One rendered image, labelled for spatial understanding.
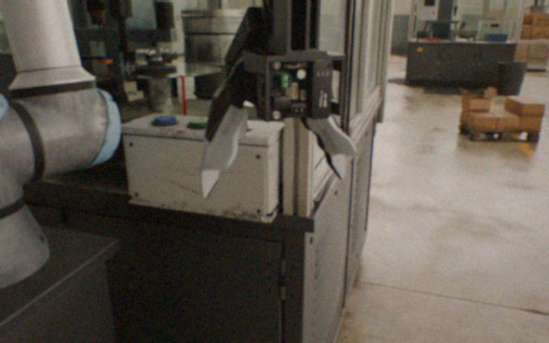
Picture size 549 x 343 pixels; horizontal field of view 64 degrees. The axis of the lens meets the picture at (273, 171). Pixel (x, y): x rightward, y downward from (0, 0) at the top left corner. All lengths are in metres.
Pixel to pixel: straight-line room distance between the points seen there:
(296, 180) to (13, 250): 0.43
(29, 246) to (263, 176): 0.35
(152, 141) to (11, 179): 0.24
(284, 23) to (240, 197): 0.44
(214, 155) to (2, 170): 0.32
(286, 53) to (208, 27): 1.47
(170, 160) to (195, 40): 1.11
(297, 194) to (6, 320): 0.46
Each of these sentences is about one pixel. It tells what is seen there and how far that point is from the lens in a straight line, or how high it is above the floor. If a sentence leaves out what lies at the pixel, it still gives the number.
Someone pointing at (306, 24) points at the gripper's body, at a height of 1.07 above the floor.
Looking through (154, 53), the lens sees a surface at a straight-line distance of 1.18.
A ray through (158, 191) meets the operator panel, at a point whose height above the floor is 0.78.
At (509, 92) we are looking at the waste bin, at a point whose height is 0.07.
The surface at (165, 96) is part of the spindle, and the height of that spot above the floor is 0.88.
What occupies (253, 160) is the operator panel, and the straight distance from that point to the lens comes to 0.72.
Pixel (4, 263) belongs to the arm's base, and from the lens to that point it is 0.67.
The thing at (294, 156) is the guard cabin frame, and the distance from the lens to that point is 0.75.
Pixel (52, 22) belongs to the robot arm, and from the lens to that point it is 0.71.
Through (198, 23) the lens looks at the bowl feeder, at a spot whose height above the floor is 1.06.
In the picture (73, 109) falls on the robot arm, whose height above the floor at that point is 0.95.
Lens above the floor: 1.07
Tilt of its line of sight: 19 degrees down
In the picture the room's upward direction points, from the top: straight up
